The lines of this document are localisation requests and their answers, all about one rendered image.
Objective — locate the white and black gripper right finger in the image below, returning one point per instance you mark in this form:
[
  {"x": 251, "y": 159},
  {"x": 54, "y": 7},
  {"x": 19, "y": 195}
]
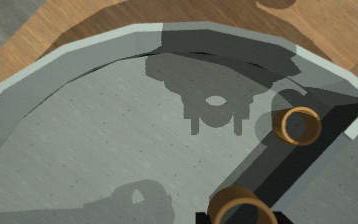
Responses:
[{"x": 281, "y": 218}]

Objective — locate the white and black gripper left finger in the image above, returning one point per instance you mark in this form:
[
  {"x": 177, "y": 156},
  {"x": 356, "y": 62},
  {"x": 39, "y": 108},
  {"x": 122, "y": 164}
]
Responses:
[{"x": 202, "y": 218}]

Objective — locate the bronze bushing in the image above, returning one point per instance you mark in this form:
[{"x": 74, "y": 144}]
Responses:
[
  {"x": 312, "y": 126},
  {"x": 234, "y": 195}
]

